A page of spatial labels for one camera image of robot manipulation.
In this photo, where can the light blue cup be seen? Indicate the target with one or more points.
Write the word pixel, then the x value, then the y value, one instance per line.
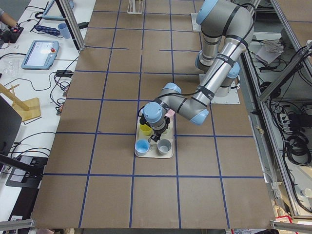
pixel 142 147

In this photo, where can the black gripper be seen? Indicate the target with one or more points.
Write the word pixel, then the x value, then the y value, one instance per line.
pixel 157 134

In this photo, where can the grey plastic cup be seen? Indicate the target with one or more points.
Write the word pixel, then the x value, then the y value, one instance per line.
pixel 164 146

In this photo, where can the yellow plastic cup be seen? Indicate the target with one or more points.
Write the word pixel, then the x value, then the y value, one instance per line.
pixel 145 130

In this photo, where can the white wire cup rack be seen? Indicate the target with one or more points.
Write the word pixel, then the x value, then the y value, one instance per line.
pixel 135 7

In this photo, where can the pink plastic cup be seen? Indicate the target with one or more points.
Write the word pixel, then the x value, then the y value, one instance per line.
pixel 170 113

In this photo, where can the wooden stand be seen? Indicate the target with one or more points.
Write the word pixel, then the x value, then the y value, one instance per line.
pixel 28 109

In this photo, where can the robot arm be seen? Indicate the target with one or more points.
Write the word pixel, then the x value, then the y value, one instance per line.
pixel 227 30

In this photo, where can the blue checked umbrella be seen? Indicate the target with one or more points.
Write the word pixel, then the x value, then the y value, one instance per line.
pixel 47 30

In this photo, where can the cream plastic tray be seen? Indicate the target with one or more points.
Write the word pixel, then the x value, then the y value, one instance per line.
pixel 153 152

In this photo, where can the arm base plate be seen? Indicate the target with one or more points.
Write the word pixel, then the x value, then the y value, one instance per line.
pixel 228 95
pixel 195 26

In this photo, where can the black monitor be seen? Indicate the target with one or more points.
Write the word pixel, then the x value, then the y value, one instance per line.
pixel 10 122

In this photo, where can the blue cup on desk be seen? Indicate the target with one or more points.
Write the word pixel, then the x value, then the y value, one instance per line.
pixel 64 31

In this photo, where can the teach pendant tablet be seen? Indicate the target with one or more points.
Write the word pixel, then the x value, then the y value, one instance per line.
pixel 41 55

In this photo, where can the aluminium frame post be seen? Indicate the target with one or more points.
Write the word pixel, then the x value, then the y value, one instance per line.
pixel 70 20

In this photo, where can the black power adapter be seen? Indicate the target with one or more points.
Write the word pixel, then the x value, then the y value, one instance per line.
pixel 64 73

